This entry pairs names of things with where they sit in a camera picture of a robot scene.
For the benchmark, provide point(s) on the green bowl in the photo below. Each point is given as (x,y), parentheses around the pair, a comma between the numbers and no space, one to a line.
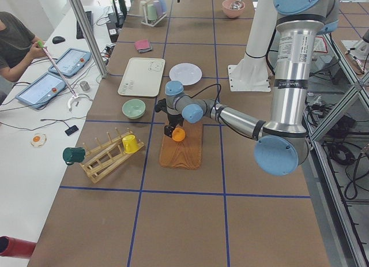
(134,108)

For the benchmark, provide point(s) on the white wire cup rack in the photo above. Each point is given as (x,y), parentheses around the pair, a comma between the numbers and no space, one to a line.
(145,19)

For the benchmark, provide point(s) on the metal spoon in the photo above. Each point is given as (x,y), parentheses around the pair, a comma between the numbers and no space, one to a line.
(236,5)

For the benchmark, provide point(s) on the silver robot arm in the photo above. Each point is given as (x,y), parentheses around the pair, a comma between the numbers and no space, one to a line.
(277,58)

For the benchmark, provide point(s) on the small metal cylinder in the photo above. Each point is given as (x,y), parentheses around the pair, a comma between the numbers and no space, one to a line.
(84,86)

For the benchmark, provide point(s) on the pink grabber stick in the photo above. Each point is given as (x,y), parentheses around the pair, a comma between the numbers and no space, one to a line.
(75,96)

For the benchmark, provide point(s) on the aluminium frame post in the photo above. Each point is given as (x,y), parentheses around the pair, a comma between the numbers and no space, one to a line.
(80,15)

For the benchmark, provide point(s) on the blue teach pendant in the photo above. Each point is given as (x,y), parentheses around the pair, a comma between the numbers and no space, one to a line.
(41,91)
(72,61)

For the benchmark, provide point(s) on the purple plastic cup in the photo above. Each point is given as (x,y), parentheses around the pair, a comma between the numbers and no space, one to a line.
(158,7)

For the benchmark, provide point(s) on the person in grey shirt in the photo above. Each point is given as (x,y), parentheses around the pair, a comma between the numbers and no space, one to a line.
(19,47)

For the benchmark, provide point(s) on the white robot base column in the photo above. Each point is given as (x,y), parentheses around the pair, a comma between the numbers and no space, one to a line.
(251,73)

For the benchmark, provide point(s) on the yellow mug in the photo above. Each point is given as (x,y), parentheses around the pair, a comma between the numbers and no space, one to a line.
(130,144)

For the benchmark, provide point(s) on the green plastic cup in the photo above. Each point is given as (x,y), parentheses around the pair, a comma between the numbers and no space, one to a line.
(151,13)

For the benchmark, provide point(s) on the small black device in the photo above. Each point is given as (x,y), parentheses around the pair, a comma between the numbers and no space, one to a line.
(71,130)

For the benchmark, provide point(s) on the white plate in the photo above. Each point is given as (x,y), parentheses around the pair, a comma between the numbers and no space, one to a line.
(186,73)

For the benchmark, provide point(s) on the fried egg toy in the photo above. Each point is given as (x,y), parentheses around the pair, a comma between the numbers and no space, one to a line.
(38,140)

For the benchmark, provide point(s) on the cream plastic cup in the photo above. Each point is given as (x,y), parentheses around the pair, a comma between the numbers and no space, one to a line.
(141,7)

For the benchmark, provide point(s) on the dark green mug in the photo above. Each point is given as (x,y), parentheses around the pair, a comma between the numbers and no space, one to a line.
(73,155)

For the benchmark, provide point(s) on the red cylinder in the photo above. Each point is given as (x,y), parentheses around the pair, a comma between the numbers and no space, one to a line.
(17,248)

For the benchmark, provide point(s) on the blue teach pendant near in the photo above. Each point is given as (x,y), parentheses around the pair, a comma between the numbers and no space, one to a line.
(41,91)

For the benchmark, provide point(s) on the brown wooden tray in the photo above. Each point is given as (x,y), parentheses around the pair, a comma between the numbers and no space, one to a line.
(186,154)

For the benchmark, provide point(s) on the pink folded cloth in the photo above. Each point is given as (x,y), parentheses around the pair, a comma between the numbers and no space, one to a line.
(143,46)

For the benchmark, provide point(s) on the wooden cup drying rack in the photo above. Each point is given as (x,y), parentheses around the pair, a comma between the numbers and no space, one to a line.
(105,157)

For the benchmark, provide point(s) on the orange fruit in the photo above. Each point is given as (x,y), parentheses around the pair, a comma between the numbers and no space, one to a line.
(178,134)

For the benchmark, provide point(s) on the black computer mouse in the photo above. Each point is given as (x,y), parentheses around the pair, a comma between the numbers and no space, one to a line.
(58,39)

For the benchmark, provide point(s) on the blue teach pendant far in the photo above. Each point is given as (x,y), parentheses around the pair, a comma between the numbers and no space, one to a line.
(72,61)

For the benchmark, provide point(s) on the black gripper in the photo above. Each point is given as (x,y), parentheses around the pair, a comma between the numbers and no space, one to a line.
(174,119)

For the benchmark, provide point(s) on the pink bowl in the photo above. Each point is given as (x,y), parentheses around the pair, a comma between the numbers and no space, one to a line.
(232,13)

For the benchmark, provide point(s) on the white bear tray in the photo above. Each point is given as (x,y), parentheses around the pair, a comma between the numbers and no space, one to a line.
(142,77)

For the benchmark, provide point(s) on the blue plastic cup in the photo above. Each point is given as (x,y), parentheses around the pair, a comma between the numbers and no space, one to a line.
(163,5)

